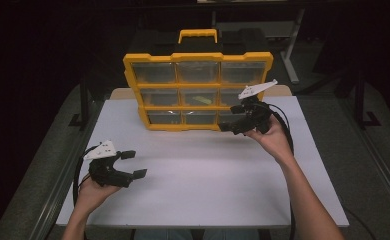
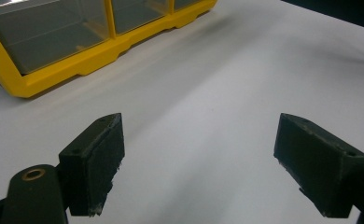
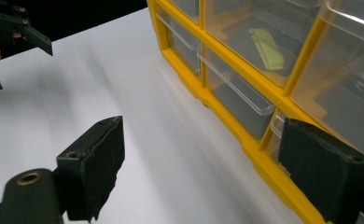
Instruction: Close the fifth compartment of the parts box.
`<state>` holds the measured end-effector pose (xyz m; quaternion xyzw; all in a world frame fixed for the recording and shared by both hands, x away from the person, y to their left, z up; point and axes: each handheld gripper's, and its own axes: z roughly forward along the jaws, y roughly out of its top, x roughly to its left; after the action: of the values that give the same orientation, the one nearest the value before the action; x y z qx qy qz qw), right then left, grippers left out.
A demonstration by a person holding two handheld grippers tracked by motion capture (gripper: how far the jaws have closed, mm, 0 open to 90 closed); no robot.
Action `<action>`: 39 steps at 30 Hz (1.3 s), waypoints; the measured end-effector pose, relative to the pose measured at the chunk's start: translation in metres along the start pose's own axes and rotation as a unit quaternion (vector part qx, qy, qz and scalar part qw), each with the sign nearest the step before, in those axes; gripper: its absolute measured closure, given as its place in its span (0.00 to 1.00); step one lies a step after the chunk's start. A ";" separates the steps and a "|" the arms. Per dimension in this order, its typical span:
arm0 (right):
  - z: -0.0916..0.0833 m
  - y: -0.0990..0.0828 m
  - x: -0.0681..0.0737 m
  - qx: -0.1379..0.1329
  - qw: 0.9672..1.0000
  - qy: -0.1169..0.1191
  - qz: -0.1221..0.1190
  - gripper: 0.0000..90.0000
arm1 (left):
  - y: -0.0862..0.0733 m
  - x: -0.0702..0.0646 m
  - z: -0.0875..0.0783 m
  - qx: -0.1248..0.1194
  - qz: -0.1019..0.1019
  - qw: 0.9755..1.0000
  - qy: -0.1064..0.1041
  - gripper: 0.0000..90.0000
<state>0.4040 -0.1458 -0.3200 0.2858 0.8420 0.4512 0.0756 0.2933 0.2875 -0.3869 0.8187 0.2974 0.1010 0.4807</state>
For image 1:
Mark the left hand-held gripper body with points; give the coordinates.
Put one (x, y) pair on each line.
(103, 171)

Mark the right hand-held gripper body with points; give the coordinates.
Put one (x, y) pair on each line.
(258, 115)

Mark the clear pull-out plastic drawer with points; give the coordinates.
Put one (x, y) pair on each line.
(198, 97)

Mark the yellow and black organizer cabinet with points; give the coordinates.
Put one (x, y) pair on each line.
(198, 56)

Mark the person's left hand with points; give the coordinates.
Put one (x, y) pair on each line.
(91, 195)

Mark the person's right hand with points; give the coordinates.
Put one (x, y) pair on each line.
(274, 140)

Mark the black metal stand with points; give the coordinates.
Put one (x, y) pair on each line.
(84, 103)
(359, 100)

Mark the grid of clear bins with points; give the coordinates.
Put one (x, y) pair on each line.
(153, 72)

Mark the aluminium floor rail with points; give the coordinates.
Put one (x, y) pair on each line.
(59, 186)
(383, 180)

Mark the white metal desk frame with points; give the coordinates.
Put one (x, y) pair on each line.
(293, 43)

